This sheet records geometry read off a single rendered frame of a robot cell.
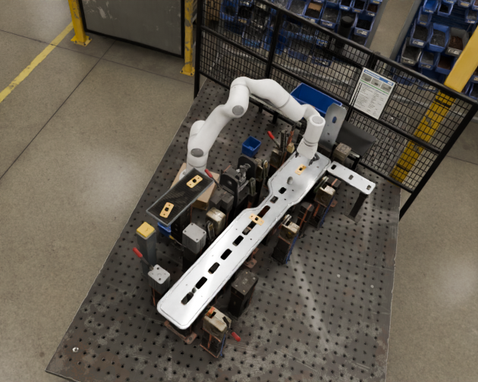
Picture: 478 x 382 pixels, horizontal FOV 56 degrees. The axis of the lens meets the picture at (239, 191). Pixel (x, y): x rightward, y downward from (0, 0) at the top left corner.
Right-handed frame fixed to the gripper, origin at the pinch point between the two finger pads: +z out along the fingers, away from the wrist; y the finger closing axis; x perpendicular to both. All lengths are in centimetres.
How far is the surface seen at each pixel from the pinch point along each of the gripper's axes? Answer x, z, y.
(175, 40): 121, 78, -201
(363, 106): 54, -10, 9
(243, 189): -31.6, 13.0, -18.5
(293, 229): -41.9, 4.9, 19.6
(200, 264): -87, 10, -6
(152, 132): 35, 110, -155
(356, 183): 13.8, 9.0, 31.6
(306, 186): -8.7, 9.3, 9.8
